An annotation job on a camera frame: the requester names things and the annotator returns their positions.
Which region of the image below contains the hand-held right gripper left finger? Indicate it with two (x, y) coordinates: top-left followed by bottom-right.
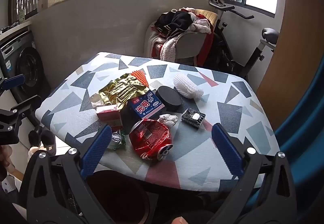
(24, 125), (113, 224)

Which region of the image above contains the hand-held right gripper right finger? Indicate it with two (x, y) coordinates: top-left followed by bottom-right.
(211, 123), (297, 224)

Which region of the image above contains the dark slipper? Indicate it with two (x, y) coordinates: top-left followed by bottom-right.
(40, 130), (56, 156)
(28, 131), (42, 146)

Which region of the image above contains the person's leg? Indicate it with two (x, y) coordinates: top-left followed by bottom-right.
(149, 187), (215, 224)

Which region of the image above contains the blue ice cream box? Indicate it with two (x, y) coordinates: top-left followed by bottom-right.
(121, 90), (165, 131)

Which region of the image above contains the geometric patterned folding table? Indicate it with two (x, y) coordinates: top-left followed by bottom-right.
(35, 52), (281, 193)

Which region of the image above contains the wooden cabinet panel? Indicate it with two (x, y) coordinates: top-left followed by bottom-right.
(257, 0), (324, 131)

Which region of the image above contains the gold foil wrapper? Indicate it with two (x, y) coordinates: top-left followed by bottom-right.
(90, 73), (152, 110)

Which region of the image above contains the crumpled white tissue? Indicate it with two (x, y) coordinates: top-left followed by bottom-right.
(157, 114), (179, 127)

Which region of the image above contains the beige chair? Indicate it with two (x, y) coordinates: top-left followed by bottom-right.
(144, 9), (218, 65)

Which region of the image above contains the blue curved plastic object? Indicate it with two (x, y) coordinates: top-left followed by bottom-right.
(240, 57), (324, 224)

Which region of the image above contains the small black plastic tray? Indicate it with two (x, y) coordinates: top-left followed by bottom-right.
(181, 108), (206, 129)

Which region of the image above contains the crushed red drink can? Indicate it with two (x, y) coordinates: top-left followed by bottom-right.
(129, 119), (174, 161)

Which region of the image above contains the dark red waste bin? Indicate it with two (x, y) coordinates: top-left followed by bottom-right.
(86, 171), (150, 224)

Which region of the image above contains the small red carton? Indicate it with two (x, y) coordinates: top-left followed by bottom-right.
(96, 104), (124, 129)

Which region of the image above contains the black garment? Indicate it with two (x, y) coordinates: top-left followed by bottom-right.
(155, 11), (194, 37)

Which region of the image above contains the grey washing machine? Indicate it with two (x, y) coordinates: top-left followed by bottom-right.
(0, 30), (50, 110)

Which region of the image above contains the green and silver wrapper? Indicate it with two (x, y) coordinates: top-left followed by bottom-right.
(108, 129), (126, 150)

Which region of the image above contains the black exercise bike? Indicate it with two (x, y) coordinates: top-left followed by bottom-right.
(206, 0), (280, 80)

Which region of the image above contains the red garment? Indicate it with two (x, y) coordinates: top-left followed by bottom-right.
(199, 33), (215, 65)

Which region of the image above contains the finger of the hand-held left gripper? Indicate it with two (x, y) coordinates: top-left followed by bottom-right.
(0, 95), (42, 145)
(0, 74), (26, 93)

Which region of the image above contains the black round lid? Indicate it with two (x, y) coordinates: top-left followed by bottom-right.
(155, 85), (183, 107)

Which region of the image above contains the orange foam fruit net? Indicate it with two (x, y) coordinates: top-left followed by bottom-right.
(131, 69), (148, 86)

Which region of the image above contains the white foam fruit net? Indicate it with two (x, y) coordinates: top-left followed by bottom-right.
(173, 74), (204, 98)

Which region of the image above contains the white fleece garment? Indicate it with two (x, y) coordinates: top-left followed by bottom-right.
(151, 13), (212, 61)

